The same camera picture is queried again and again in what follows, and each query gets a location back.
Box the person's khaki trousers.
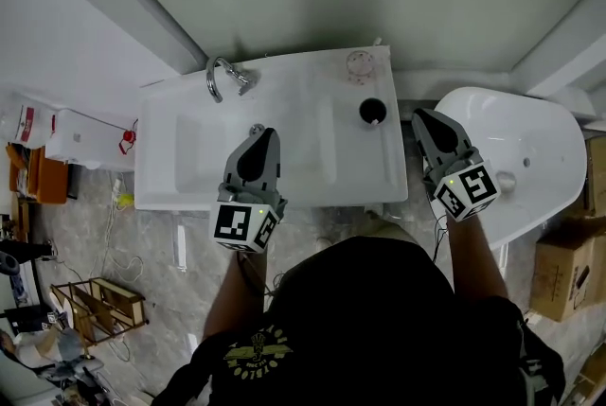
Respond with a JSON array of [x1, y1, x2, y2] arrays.
[[372, 221, 423, 248]]

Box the orange box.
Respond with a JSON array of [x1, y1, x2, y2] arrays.
[[6, 143, 70, 205]]

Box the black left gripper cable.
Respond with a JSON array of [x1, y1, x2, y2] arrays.
[[236, 251, 286, 297]]

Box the clear dotted holder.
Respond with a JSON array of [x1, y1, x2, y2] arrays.
[[345, 49, 377, 86]]

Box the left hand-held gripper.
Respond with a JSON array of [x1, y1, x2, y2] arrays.
[[208, 127, 289, 255]]

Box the chrome faucet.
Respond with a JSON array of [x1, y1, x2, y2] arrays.
[[205, 55, 259, 105]]

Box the wooden rack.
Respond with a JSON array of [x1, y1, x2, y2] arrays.
[[49, 276, 150, 349]]

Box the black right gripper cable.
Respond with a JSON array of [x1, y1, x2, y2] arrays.
[[427, 195, 452, 264]]

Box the white floor cable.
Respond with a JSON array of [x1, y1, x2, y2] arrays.
[[100, 204, 145, 286]]

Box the person's black printed shirt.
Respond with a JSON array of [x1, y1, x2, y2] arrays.
[[151, 236, 567, 406]]

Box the blue-grey cup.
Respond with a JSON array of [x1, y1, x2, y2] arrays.
[[358, 97, 389, 131]]

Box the white appliance box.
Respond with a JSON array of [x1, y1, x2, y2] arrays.
[[45, 107, 139, 172]]

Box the white sink vanity cabinet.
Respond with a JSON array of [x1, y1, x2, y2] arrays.
[[133, 44, 410, 213]]

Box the large cardboard box with handle hole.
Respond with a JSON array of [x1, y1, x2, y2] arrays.
[[529, 216, 606, 324]]

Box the flat cardboard box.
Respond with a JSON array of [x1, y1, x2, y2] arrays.
[[583, 135, 606, 219]]

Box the white bathtub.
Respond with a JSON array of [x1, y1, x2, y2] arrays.
[[421, 86, 589, 253]]

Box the person's left forearm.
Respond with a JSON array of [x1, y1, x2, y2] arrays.
[[202, 250, 269, 342]]

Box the person's right forearm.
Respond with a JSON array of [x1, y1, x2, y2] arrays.
[[444, 214, 510, 302]]

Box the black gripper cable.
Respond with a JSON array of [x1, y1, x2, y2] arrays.
[[427, 195, 452, 264], [236, 251, 286, 297]]

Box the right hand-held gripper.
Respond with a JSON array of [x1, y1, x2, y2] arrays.
[[411, 107, 503, 223]]

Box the white bag with red label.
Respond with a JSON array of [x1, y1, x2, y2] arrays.
[[0, 93, 58, 146]]

